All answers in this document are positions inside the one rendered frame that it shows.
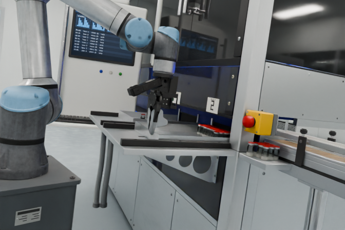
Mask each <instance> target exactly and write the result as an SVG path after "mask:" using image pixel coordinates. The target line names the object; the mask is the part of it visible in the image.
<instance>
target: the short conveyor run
mask: <svg viewBox="0 0 345 230"><path fill-rule="evenodd" d="M306 133H308V131H307V129H304V128H302V129H300V133H297V132H293V131H289V130H286V131H285V132H284V131H280V130H277V132H276V136H280V137H283V138H287V140H270V139H267V138H265V139H264V140H263V142H268V143H270V144H274V145H277V146H280V149H279V151H280V152H279V160H282V161H284V162H288V163H290V164H291V165H292V167H291V170H279V171H281V172H283V173H285V174H288V175H290V176H292V177H294V178H297V179H299V180H301V181H304V182H306V183H308V184H311V185H313V186H316V187H318V188H320V189H323V190H325V191H327V192H329V193H332V194H334V195H336V196H339V197H341V198H343V199H345V156H344V155H345V145H344V144H340V143H336V139H334V138H333V136H336V132H335V131H332V130H330V131H329V135H330V136H331V137H330V138H329V137H328V139H327V140H324V139H320V138H316V137H312V136H308V135H306ZM289 139H290V140H289ZM296 141H297V142H296ZM337 153H338V154H337ZM341 154H342V155H341Z"/></svg>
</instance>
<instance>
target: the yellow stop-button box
mask: <svg viewBox="0 0 345 230"><path fill-rule="evenodd" d="M246 115H247V116H252V117H253V118H254V125H253V127H251V128H246V127H244V130H245V131H247V132H251V133H254V134H257V135H264V136H275V132H276V126H277V119H278V114H275V113H270V112H265V111H256V110H247V112H246Z"/></svg>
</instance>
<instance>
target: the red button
mask: <svg viewBox="0 0 345 230"><path fill-rule="evenodd" d="M242 124H243V126H244V127H246V128H251V127H253V125H254V118H253V117H252V116H244V117H243V119H242Z"/></svg>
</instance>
